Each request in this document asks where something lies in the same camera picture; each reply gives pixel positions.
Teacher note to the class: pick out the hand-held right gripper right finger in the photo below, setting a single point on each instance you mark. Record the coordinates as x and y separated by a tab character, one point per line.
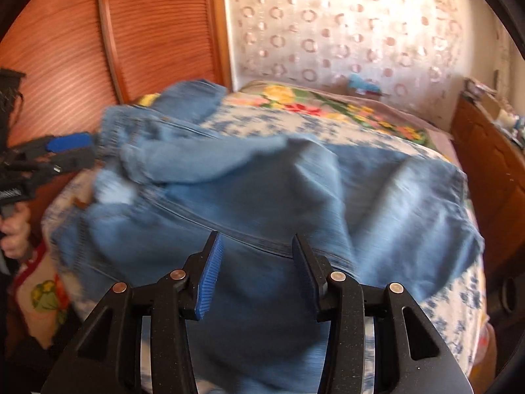
306	283

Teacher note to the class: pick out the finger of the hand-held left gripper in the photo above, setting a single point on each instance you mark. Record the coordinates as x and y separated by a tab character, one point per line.
69	141
74	161

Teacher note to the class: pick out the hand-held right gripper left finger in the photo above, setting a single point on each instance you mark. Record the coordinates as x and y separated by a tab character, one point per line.
209	283

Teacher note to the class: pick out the blue denim pants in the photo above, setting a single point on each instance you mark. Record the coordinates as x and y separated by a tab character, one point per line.
266	197

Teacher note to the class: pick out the person's left hand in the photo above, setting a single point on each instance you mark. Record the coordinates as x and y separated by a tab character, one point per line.
16	234

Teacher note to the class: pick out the cream floral quilt red edge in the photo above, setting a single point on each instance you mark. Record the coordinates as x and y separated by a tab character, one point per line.
41	295

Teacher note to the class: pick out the dark clothing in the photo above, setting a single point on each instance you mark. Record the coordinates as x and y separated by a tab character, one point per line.
24	369

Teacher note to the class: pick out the dark round object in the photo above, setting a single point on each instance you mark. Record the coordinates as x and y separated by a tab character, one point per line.
510	293

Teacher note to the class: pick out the light blue bag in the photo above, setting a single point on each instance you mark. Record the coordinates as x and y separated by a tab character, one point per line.
363	84

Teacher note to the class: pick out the wooden cabinet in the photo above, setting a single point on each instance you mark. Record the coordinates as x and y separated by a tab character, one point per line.
488	164

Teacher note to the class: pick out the small beige box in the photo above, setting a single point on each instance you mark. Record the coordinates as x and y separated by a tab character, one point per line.
488	104

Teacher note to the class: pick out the sheer circle-patterned curtain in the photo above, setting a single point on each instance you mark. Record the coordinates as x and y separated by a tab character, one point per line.
348	28

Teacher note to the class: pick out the stack of papers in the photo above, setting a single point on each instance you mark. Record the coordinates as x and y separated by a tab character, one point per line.
475	88

